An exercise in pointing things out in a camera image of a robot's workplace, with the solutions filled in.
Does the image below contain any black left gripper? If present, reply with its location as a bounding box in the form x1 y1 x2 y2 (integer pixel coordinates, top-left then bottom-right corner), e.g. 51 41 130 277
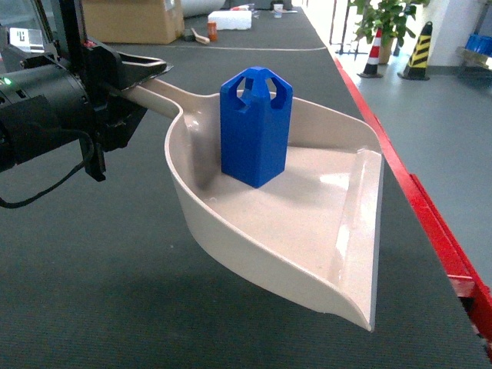
53 1 173 181

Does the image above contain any blue plastic part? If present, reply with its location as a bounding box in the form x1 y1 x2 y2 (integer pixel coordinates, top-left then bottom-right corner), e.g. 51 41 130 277
220 66 293 188

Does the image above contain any beige plastic dustpan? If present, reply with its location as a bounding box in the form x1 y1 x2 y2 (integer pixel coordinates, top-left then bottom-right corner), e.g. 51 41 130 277
125 80 384 331

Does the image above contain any steel roller shelf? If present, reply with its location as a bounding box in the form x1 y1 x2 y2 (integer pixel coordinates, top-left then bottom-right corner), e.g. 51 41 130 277
456 33 491 71

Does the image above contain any cardboard box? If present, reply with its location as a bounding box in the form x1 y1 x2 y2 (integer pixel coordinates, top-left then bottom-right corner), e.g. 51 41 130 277
82 0 185 45

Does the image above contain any wooden hand brush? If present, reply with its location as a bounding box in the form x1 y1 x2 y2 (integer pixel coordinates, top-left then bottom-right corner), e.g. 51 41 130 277
183 28 211 45

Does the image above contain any white foam block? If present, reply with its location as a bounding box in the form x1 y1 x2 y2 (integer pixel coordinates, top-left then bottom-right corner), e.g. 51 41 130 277
208 11 252 31

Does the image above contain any paper cup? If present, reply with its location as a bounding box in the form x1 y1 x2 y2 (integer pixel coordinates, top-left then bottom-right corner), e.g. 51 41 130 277
273 4 284 18

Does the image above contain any red white traffic cone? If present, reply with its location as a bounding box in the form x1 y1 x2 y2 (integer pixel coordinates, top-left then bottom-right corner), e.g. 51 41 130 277
357 28 383 78

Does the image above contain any green potted plant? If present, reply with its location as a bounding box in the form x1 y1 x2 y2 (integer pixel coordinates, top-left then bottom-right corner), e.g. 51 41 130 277
348 0 430 65

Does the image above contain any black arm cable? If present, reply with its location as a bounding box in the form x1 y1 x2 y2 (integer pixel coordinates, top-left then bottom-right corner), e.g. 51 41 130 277
0 128 95 210

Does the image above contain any yellow black traffic post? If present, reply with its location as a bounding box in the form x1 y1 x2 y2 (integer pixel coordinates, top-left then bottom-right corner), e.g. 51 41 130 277
397 22 433 81

